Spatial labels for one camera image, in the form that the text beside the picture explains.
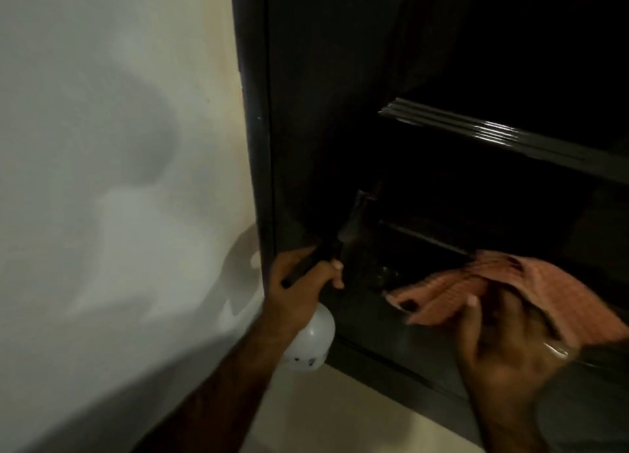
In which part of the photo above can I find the person's right hand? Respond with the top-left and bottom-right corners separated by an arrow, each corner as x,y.
451,285 -> 576,419

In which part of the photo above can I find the black wooden door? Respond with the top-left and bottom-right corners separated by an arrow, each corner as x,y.
265,0 -> 629,448

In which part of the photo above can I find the person's left hand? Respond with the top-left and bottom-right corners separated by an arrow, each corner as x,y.
263,245 -> 345,338

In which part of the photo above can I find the person's left forearm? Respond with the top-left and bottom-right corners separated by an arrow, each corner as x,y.
132,319 -> 291,453

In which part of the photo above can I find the orange checked cloth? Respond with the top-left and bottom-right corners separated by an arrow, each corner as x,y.
383,250 -> 629,348

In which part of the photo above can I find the white spray bottle black trigger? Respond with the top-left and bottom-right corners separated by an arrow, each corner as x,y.
280,241 -> 345,374

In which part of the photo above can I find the silver finger ring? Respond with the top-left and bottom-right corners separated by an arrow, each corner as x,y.
543,340 -> 571,361

